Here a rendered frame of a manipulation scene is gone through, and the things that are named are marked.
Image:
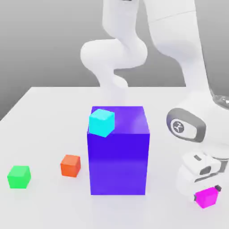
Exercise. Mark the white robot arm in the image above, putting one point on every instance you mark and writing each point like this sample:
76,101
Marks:
128,50

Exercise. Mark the small orange cube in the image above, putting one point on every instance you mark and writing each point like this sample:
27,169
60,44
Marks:
70,166

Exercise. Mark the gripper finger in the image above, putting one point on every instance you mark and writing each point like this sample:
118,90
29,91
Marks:
195,197
218,188

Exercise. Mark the large blue box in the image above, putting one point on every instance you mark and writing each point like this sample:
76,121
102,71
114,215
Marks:
118,161

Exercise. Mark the small cyan cube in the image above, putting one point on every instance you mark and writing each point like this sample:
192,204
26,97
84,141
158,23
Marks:
101,123

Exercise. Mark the small green cube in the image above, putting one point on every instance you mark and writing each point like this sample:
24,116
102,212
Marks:
18,177

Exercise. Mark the small magenta cube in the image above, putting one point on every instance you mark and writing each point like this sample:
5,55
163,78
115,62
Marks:
206,197

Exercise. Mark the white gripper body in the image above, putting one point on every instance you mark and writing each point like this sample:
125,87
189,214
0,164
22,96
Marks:
186,184

